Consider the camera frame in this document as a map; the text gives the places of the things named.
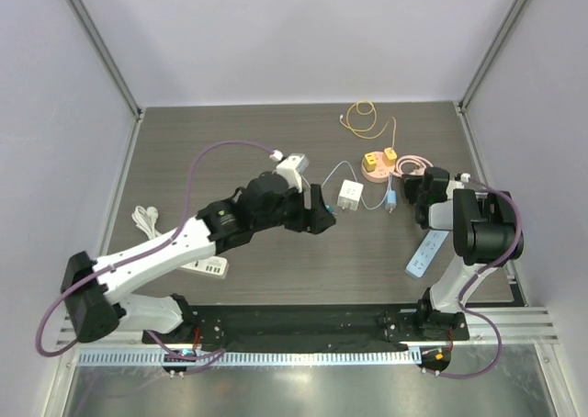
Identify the yellow charger plug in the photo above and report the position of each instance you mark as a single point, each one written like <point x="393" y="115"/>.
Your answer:
<point x="370" y="161"/>

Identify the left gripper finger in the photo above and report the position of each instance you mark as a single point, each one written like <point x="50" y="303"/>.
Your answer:
<point x="316" y="197"/>
<point x="321" y="220"/>

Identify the orange charger plug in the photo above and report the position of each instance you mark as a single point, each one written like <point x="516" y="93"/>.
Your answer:
<point x="389" y="156"/>

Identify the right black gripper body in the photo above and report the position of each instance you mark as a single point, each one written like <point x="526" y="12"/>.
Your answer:
<point x="414" y="189"/>

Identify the white USB power strip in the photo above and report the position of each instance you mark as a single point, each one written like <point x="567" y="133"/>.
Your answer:
<point x="214" y="266"/>

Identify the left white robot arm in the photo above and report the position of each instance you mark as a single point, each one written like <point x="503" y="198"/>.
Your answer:
<point x="99" y="294"/>

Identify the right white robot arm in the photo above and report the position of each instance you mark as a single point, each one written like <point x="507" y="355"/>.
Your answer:
<point x="487" y="233"/>

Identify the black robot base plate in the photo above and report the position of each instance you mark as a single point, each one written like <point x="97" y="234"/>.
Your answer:
<point x="315" y="329"/>

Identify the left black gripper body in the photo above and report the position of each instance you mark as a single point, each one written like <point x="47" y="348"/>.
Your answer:
<point x="297" y="217"/>

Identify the pink round power socket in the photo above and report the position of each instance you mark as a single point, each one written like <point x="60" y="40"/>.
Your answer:
<point x="382" y="172"/>

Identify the white cube socket adapter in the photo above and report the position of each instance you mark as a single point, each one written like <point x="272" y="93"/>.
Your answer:
<point x="349" y="195"/>

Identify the blue USB charger plug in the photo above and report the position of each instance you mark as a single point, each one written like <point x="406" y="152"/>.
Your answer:
<point x="390" y="202"/>

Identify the light blue power strip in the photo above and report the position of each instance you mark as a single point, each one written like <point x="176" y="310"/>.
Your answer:
<point x="425" y="253"/>

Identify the white slotted cable duct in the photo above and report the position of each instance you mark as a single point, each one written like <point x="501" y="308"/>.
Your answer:
<point x="155" y="357"/>

